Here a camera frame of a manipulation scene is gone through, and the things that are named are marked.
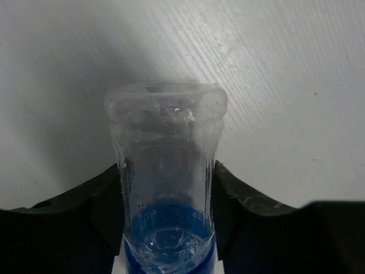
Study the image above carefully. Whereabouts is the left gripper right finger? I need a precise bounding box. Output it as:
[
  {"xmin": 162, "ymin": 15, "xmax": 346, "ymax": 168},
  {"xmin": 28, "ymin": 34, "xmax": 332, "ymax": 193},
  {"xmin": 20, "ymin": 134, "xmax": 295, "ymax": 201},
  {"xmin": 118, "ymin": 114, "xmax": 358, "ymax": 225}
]
[{"xmin": 212, "ymin": 162, "xmax": 364, "ymax": 273}]

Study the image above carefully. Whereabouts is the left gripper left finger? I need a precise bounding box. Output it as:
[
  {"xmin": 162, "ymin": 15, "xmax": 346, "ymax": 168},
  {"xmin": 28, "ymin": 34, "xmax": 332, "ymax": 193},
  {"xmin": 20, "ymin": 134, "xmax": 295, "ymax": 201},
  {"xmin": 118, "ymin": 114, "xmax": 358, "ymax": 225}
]
[{"xmin": 1, "ymin": 165, "xmax": 124, "ymax": 273}]

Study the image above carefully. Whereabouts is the blue label bottle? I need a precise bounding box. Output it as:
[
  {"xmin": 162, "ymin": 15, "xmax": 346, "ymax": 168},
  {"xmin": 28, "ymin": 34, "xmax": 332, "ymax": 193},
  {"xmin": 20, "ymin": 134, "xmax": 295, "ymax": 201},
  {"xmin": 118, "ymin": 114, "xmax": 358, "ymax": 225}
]
[{"xmin": 104, "ymin": 82, "xmax": 228, "ymax": 273}]

